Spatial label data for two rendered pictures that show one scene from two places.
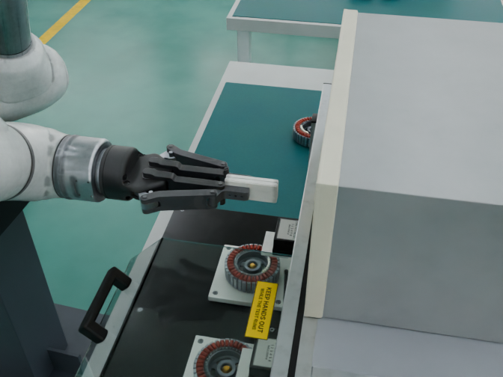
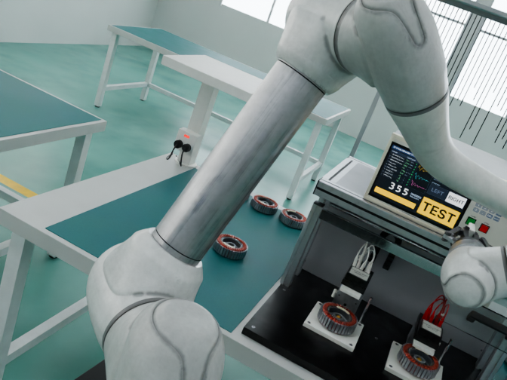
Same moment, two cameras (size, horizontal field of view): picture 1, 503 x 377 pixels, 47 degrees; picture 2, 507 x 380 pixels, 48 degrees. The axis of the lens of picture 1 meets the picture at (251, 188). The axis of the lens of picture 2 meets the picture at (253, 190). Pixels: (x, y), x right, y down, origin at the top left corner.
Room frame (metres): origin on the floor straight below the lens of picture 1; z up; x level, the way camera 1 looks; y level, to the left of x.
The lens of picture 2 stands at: (1.05, 1.46, 1.59)
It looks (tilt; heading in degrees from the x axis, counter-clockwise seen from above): 20 degrees down; 274
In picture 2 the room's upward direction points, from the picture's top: 21 degrees clockwise
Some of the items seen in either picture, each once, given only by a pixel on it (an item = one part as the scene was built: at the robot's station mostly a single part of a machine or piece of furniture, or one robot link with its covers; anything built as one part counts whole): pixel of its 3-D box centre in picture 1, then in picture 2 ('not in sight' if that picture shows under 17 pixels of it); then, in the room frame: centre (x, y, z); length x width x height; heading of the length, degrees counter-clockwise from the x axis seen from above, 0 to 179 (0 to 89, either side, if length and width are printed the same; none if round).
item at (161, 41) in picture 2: not in sight; (219, 106); (1.99, -3.63, 0.38); 2.10 x 0.90 x 0.75; 169
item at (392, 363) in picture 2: not in sight; (414, 367); (0.57, 0.04, 0.78); 0.15 x 0.15 x 0.01; 79
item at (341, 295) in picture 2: not in sight; (348, 298); (0.78, -0.14, 0.80); 0.08 x 0.05 x 0.06; 169
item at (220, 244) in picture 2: not in sight; (230, 246); (1.18, -0.23, 0.77); 0.11 x 0.11 x 0.04
